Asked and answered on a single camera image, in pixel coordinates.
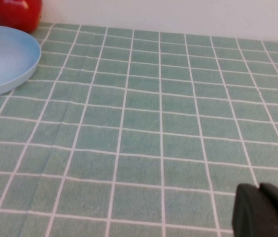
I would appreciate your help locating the red apple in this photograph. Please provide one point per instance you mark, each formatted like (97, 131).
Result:
(17, 14)

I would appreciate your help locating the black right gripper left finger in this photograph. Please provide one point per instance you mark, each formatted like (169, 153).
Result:
(254, 214)

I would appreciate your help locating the light blue round plate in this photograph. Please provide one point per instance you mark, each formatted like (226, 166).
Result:
(8, 61)

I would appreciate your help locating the green checked tablecloth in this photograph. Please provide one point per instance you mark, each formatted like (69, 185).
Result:
(153, 123)

